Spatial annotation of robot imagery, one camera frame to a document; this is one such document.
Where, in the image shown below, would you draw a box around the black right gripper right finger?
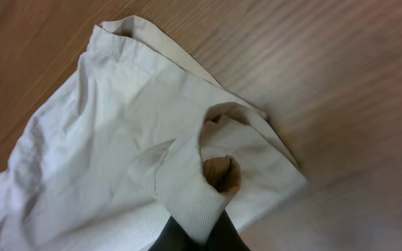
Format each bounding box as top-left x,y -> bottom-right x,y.
206,211 -> 250,251

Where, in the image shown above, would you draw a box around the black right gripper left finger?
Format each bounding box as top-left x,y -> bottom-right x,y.
148,217 -> 205,251

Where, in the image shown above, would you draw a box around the beige khaki shorts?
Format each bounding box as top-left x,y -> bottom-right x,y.
0,16 -> 306,250

